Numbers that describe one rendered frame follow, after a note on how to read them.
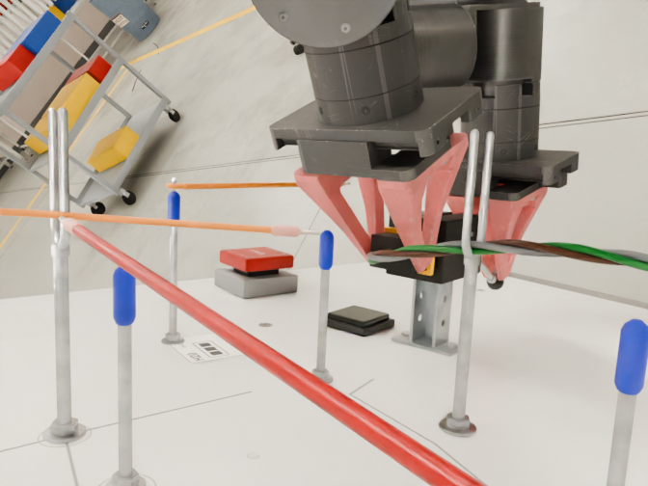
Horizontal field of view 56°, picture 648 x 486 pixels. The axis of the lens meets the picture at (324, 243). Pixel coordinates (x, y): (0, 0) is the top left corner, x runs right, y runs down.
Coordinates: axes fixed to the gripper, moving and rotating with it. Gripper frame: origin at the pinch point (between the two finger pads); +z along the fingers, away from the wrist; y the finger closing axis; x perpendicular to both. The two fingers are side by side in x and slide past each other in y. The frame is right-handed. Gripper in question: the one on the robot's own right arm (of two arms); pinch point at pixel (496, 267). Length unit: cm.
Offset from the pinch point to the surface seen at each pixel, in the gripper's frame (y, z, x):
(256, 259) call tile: -17.3, -0.9, -9.9
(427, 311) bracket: -0.7, 0.3, -9.8
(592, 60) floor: -45, -9, 179
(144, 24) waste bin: -571, -60, 379
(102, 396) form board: -7.7, -1.4, -30.6
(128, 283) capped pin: 0.7, -10.1, -33.1
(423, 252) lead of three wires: 5.0, -8.0, -19.9
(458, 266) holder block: 2.0, -3.8, -10.5
